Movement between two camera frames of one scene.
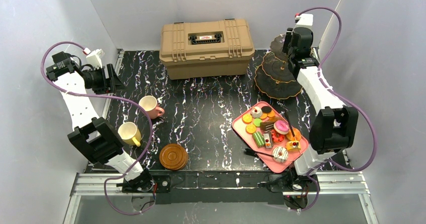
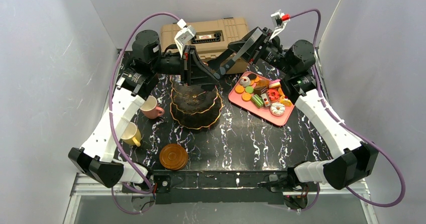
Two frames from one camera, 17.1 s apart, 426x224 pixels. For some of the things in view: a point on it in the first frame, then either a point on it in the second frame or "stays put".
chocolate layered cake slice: [267, 126] → [259, 90]
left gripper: [110, 77] → [186, 66]
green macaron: [257, 121] → [249, 89]
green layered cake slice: [259, 139] → [257, 101]
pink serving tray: [264, 153] → [236, 99]
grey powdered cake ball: [256, 112] → [244, 81]
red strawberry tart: [277, 138] → [273, 95]
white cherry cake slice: [268, 143] → [265, 99]
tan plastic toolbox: [206, 49] stays put
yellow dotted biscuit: [247, 118] → [239, 89]
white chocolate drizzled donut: [281, 154] → [277, 109]
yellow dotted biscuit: [250, 129] → [246, 97]
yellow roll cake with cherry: [293, 145] → [286, 102]
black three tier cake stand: [275, 78] → [194, 107]
